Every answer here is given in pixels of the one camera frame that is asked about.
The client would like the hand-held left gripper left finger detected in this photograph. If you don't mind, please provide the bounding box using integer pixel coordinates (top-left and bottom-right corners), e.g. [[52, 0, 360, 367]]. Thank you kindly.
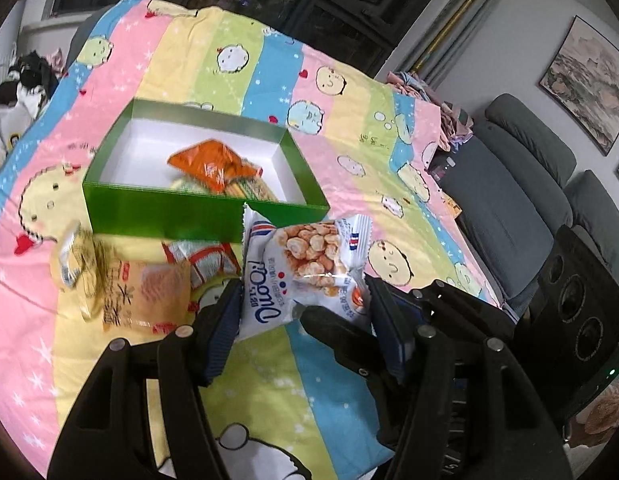
[[47, 280, 245, 480]]

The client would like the green striped cracker packet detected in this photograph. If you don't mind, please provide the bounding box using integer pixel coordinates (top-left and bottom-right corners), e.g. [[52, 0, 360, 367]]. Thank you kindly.
[[172, 162, 278, 203]]

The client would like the white puffed snack packet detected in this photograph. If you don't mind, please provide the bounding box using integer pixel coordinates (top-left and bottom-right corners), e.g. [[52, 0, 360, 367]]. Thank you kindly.
[[237, 203, 373, 343]]

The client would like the yellow pipe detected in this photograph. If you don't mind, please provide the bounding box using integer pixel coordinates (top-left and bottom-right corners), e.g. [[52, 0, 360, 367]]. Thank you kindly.
[[412, 0, 495, 76]]

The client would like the pastel printed blanket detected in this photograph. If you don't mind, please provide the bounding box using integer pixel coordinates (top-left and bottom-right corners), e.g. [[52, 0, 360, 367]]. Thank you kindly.
[[0, 0, 500, 480]]

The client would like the framed landscape painting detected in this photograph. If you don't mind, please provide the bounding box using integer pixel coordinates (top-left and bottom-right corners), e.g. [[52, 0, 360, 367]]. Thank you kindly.
[[539, 15, 619, 156]]

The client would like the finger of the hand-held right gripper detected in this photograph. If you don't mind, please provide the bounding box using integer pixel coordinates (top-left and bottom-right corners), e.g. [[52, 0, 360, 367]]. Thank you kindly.
[[300, 305, 407, 448], [412, 280, 515, 341]]

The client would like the orange snack packet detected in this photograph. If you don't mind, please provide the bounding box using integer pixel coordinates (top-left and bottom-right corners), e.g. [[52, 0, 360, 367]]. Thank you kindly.
[[167, 139, 260, 193]]

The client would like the black and white clothes pile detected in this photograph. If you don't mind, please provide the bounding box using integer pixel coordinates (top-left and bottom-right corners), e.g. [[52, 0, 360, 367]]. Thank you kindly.
[[0, 50, 65, 166]]

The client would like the grey sofa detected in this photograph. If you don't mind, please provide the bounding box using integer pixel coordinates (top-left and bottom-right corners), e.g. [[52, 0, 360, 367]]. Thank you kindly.
[[429, 92, 619, 321]]

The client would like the orange rice cracker packet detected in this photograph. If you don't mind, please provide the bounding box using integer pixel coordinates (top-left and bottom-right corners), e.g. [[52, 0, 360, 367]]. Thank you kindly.
[[102, 260, 193, 336]]

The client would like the yellow crinkled snack packet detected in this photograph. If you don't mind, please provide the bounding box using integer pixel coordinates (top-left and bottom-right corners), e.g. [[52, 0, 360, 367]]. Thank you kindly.
[[50, 222, 120, 321]]

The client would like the red striped snack packet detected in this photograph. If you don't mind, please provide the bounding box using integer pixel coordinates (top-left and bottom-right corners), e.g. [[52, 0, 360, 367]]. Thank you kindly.
[[162, 240, 243, 291]]

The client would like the pile of folded clothes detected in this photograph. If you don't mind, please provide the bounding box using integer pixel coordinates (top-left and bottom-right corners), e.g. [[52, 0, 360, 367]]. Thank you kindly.
[[387, 71, 475, 152]]

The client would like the green cardboard box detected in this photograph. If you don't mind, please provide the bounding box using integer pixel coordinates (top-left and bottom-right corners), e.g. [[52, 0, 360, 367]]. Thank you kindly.
[[82, 98, 331, 243]]

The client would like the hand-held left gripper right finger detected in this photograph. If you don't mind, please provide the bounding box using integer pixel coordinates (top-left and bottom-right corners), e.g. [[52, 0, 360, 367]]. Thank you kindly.
[[367, 275, 575, 480]]

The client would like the dark window frame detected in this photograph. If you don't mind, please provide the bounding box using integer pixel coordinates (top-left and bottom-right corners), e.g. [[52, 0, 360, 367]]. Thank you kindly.
[[50, 0, 470, 76]]

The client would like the person's right hand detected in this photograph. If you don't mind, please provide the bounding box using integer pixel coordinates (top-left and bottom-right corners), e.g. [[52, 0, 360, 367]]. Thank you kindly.
[[579, 391, 619, 443]]

